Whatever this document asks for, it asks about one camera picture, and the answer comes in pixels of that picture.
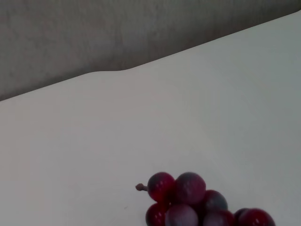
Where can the dark red grape bunch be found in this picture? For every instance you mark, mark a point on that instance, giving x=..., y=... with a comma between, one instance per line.
x=188, y=188

